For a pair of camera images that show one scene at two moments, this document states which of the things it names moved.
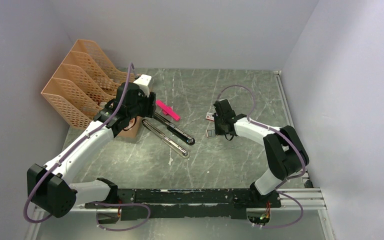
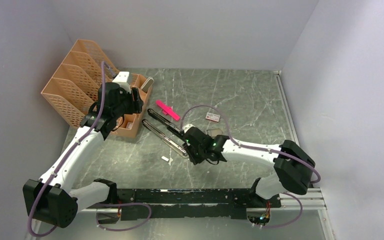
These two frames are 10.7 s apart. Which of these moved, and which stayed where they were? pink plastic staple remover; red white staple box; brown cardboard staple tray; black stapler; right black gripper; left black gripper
Moved: left black gripper; right black gripper
Stayed: brown cardboard staple tray; black stapler; red white staple box; pink plastic staple remover
